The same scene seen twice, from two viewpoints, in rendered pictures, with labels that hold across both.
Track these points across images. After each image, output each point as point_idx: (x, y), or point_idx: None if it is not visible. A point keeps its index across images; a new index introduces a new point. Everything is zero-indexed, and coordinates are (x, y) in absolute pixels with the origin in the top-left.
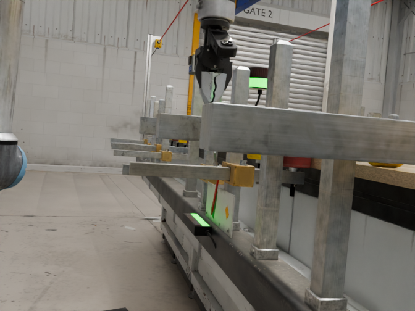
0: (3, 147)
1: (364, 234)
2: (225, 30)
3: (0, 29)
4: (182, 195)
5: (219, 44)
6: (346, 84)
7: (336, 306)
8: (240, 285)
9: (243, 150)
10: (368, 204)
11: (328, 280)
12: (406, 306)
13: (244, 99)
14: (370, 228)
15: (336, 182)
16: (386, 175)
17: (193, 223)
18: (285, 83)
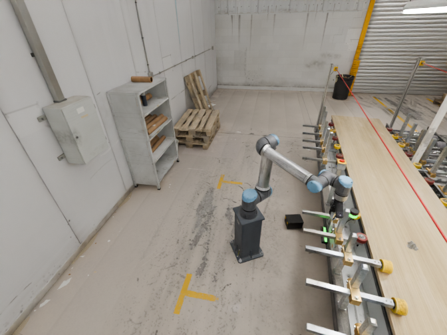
0: (266, 192)
1: (370, 279)
2: (342, 203)
3: (267, 163)
4: (324, 203)
5: (336, 215)
6: (355, 282)
7: (342, 310)
8: (328, 274)
9: (310, 332)
10: (374, 275)
11: (342, 306)
12: (370, 306)
13: (346, 219)
14: (372, 280)
15: None
16: (378, 278)
17: (322, 238)
18: (352, 244)
